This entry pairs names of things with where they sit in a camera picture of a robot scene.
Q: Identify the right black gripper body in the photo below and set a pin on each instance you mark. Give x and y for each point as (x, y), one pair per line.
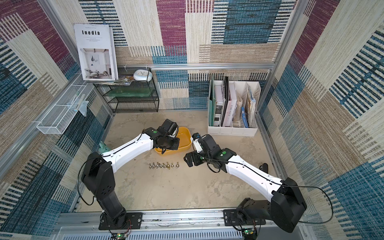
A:
(191, 158)

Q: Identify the white wire wall basket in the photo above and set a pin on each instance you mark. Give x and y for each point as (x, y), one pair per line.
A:
(60, 115)

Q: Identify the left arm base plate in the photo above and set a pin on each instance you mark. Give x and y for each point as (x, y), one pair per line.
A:
(132, 220)

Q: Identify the black stapler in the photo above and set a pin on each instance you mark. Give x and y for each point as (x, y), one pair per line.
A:
(264, 167)

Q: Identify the blue book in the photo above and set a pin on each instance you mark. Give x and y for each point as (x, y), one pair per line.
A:
(244, 118)

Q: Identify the green folder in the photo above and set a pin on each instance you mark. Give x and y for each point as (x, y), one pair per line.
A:
(211, 103)

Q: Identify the black binder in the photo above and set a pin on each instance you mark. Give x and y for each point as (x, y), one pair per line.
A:
(225, 97)

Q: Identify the white round clock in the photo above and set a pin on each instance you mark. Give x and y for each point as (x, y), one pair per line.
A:
(143, 75)

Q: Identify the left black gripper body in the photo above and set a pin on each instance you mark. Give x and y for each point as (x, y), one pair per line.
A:
(171, 143)

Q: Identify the green spray bottle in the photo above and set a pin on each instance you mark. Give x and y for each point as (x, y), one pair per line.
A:
(103, 148)

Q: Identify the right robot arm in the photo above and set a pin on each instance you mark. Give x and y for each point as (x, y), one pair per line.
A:
(284, 203)

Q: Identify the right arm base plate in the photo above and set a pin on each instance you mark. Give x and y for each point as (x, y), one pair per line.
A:
(233, 218)

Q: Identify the yellow plastic storage box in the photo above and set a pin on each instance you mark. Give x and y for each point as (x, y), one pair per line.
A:
(185, 141)

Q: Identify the black wire shelf rack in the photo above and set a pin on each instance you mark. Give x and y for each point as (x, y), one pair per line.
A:
(126, 95)

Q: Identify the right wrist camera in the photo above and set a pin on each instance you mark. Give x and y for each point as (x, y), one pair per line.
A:
(195, 142)

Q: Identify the white file organizer box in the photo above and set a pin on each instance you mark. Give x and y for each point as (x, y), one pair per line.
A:
(241, 94)

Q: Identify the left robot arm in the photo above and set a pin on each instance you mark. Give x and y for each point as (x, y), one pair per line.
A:
(98, 171)

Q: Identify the Inedia white magazine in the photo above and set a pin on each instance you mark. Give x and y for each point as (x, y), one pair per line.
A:
(96, 49)

